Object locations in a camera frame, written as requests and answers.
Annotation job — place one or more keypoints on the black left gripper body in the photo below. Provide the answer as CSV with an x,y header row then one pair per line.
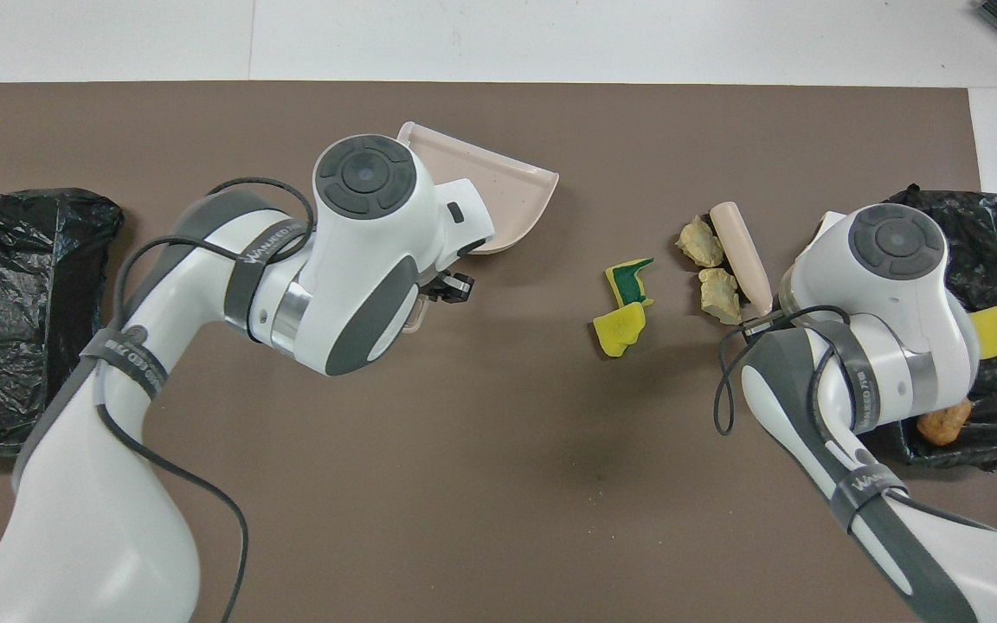
x,y
436,287

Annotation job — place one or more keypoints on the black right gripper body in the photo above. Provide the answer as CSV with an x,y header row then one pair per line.
x,y
774,322

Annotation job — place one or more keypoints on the pale toy pastry piece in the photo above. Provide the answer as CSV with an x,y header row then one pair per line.
x,y
699,244
721,294

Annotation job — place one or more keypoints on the beige brush black bristles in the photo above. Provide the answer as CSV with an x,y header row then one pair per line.
x,y
745,255

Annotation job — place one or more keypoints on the beige plastic dustpan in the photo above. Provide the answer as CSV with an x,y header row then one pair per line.
x,y
503,199

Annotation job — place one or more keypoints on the yellow green sponge piece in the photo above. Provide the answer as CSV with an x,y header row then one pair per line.
x,y
628,281

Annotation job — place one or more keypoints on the brown toy nugget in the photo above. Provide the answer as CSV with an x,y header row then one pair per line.
x,y
944,424

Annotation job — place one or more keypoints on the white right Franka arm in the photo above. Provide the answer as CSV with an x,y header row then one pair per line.
x,y
897,285

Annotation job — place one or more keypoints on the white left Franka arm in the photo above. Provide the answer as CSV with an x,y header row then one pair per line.
x,y
360,260

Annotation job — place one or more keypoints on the brown table mat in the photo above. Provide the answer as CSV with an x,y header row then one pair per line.
x,y
498,476

